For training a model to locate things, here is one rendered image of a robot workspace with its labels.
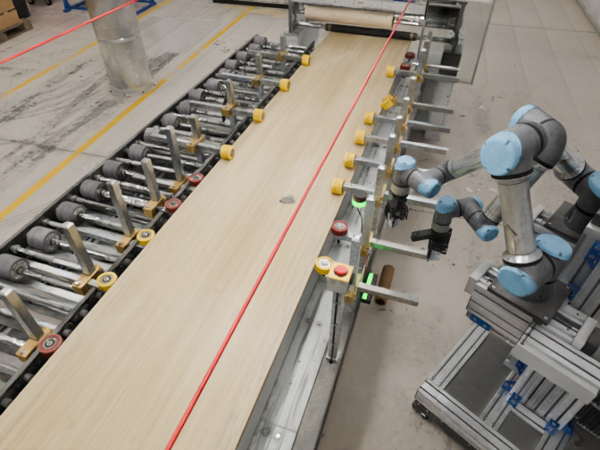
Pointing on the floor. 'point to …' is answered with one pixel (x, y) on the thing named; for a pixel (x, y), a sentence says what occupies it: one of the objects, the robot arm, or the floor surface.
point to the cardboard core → (385, 283)
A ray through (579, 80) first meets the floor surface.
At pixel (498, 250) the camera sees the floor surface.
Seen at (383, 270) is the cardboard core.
